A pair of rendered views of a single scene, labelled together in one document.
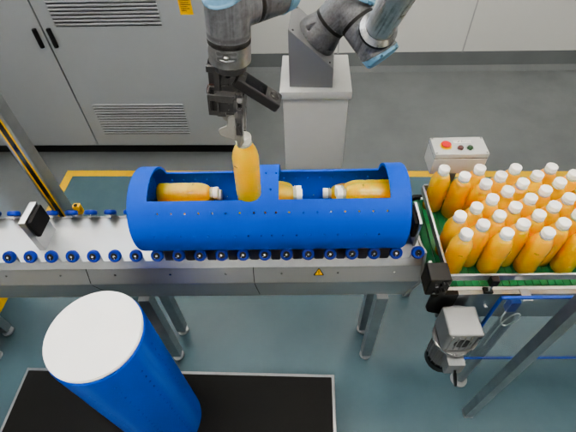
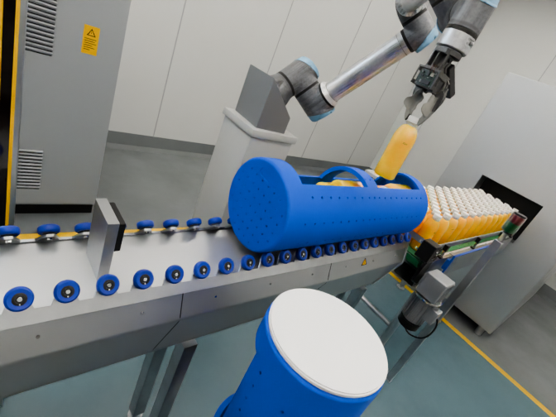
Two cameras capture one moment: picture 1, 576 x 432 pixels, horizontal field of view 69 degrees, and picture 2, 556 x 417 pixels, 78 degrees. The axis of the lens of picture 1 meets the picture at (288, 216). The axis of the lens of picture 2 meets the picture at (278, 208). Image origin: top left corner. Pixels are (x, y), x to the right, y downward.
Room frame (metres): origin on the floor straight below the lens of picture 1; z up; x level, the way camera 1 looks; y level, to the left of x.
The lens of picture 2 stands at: (0.33, 1.16, 1.53)
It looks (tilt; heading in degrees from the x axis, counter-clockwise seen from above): 24 degrees down; 309
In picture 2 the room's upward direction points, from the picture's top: 24 degrees clockwise
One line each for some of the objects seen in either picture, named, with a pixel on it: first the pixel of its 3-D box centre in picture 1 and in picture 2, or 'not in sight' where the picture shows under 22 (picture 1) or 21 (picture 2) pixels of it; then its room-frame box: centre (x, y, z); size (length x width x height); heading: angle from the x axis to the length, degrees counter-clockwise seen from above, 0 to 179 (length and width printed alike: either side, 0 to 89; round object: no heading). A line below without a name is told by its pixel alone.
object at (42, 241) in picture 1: (39, 226); (105, 238); (0.97, 0.89, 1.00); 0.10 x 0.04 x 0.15; 178
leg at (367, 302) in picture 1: (369, 301); not in sight; (0.99, -0.38, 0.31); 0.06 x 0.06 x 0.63; 88
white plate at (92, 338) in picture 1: (93, 333); (328, 335); (0.53, 0.57, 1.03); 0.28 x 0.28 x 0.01
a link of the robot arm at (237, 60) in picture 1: (229, 53); (455, 44); (0.83, 0.11, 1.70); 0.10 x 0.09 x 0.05; 176
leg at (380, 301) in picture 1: (372, 327); (334, 328); (0.85, -0.37, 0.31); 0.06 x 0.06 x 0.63; 88
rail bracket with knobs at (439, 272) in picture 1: (435, 279); (426, 251); (0.71, -0.48, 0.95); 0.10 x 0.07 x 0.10; 178
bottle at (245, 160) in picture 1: (246, 169); (397, 150); (0.83, 0.11, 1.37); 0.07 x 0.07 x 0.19
